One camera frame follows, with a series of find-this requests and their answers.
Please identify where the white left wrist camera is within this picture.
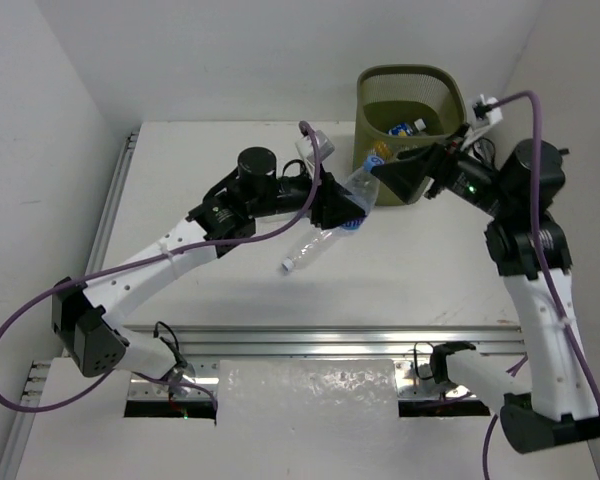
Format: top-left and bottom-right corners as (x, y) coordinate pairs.
(294, 128), (337, 169)

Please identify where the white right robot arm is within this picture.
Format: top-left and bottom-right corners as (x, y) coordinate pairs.
(371, 139), (600, 454)

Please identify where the clear bottle dark blue label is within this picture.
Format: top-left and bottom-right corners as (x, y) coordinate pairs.
(387, 119), (427, 137)

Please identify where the olive green mesh bin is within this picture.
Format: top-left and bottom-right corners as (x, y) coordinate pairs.
(352, 63), (469, 207)

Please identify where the aluminium frame rail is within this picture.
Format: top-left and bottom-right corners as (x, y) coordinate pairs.
(27, 127), (579, 401)

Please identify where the clear unlabelled bottle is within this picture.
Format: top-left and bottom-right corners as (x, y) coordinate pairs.
(280, 228), (348, 274)

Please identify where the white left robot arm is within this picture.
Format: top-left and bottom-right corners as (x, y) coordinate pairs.
(52, 147), (367, 380)

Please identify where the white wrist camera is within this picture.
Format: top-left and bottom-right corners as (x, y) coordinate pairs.
(464, 94), (503, 147)
(294, 128), (337, 169)

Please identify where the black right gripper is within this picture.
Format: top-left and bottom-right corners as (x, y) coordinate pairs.
(372, 120), (513, 216)

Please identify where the blue cap water bottle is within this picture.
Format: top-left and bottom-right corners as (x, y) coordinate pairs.
(340, 155), (384, 231)

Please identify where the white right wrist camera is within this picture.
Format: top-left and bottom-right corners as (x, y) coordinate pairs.
(464, 94), (503, 147)

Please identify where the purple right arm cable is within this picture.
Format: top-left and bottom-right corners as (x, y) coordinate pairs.
(482, 90), (600, 480)

